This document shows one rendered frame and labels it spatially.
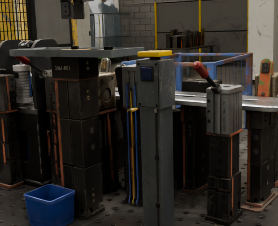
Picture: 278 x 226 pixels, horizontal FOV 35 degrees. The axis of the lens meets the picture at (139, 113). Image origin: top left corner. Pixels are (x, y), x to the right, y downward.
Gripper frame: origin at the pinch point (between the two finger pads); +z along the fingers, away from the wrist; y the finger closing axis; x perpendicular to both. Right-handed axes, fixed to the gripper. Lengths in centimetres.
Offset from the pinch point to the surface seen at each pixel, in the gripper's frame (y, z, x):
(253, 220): -1, 55, -47
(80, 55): -10.5, 10.0, -4.8
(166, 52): -12.4, 9.6, -26.3
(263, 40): 818, 36, -117
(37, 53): -4.0, 9.7, 9.2
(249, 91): 328, 68, -64
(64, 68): -4.2, 13.8, 1.8
